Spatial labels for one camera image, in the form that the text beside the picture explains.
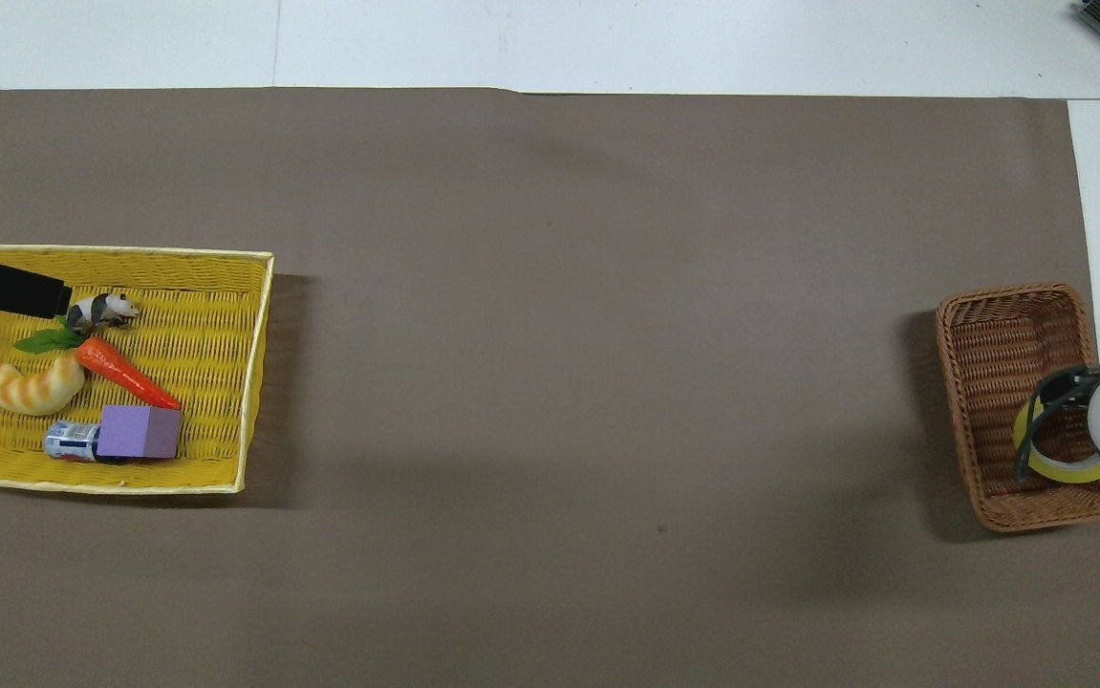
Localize purple block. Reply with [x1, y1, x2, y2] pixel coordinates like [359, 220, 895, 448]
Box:
[96, 403, 183, 461]

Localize blue and silver can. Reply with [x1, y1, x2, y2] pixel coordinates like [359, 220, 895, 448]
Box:
[44, 421, 102, 463]

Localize black and white panda toy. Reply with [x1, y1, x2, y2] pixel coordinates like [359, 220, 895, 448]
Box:
[67, 292, 142, 334]

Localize yellow tape roll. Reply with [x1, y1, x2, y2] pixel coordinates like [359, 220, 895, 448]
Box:
[1012, 395, 1100, 484]

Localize orange toy carrot green leaves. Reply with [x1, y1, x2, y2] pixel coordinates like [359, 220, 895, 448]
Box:
[13, 320, 183, 411]

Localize toy croissant bread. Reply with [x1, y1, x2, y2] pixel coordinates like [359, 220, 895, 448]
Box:
[0, 354, 87, 418]

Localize yellow woven basket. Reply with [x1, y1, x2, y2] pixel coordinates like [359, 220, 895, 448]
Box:
[0, 245, 275, 495]

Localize brown wicker basket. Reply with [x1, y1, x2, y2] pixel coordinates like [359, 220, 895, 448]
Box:
[936, 283, 1100, 533]

